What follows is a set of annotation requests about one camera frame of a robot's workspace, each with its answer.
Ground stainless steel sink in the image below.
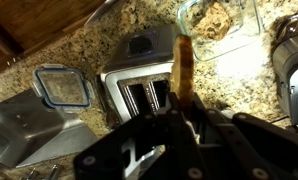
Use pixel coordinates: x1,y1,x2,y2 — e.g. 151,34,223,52
0,88,100,169

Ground silver dishwasher handle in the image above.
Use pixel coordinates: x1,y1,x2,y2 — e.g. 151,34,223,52
83,0,123,28

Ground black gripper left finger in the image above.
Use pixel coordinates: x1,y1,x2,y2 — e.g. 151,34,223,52
73,93,207,180

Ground stainless steel two-slot toaster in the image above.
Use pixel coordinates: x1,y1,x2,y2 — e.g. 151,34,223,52
100,23,190,125

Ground black panini press grill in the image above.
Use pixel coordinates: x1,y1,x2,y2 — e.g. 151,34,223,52
272,9,298,126

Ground clear glass food container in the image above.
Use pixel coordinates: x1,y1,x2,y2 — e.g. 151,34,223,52
176,0,262,63

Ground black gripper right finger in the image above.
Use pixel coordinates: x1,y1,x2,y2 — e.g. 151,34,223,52
188,93,298,180

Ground toasted bread slice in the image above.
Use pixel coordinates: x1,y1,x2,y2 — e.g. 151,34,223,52
192,1,233,42
170,34,195,108

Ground wooden base cabinet drawers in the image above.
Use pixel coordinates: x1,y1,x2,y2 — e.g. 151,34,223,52
0,0,107,78

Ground blue-rimmed container lid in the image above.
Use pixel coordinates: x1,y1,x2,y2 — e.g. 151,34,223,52
31,63,95,113

